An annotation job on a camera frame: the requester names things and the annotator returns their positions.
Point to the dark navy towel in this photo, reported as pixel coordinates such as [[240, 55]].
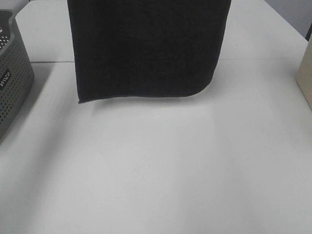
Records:
[[145, 48]]

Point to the grey perforated plastic basket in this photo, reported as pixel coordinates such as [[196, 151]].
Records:
[[16, 72]]

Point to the beige box at right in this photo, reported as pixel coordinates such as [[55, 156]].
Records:
[[304, 74]]

